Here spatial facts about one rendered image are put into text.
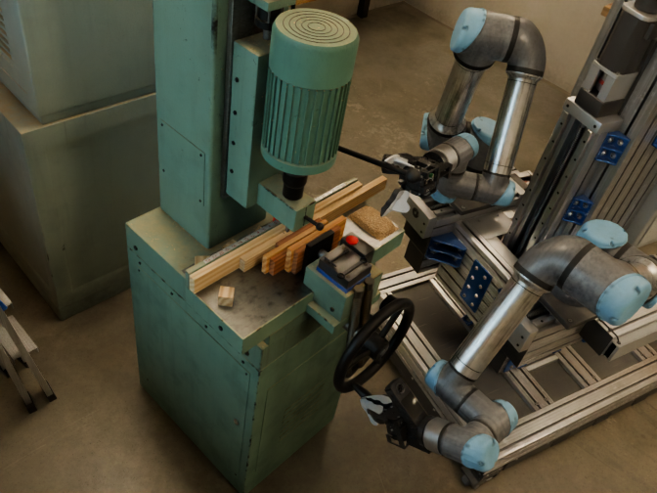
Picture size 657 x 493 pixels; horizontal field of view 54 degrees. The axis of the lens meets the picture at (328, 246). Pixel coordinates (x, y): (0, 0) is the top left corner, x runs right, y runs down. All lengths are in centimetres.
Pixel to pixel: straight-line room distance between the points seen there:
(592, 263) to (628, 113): 62
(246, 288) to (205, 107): 44
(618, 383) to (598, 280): 131
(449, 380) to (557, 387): 108
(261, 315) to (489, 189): 70
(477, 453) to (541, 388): 110
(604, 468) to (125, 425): 175
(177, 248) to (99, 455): 86
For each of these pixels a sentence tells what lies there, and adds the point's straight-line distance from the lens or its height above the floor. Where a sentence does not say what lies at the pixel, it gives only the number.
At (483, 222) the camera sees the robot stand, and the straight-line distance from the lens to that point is 222.
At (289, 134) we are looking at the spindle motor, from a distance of 137.
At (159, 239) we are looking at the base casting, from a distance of 183.
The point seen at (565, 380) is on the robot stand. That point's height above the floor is 21.
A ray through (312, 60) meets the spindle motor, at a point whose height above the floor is 148.
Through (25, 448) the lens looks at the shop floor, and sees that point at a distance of 242.
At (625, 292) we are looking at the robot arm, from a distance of 139.
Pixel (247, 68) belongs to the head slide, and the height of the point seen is 138.
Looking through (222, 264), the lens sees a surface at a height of 95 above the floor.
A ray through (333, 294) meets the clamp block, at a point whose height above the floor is 94.
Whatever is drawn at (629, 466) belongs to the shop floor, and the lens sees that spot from 278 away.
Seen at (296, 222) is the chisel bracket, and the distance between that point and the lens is 156.
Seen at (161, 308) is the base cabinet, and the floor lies 58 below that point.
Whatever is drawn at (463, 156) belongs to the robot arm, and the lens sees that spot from 170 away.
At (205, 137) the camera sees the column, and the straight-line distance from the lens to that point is 157.
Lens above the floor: 207
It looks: 43 degrees down
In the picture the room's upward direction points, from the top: 12 degrees clockwise
